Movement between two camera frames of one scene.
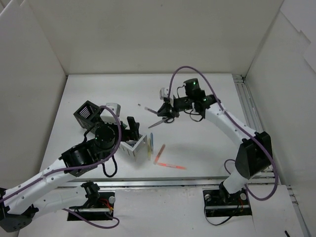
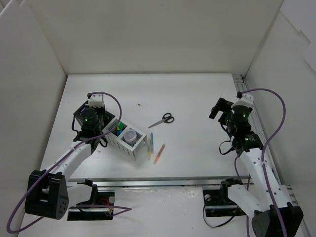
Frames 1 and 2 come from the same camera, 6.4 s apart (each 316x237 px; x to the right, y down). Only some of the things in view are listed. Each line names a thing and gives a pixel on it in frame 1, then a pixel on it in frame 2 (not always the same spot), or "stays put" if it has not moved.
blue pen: (151, 140) stays put
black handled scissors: (166, 119) stays put
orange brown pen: (159, 154) stays put
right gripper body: (169, 106) → (222, 108)
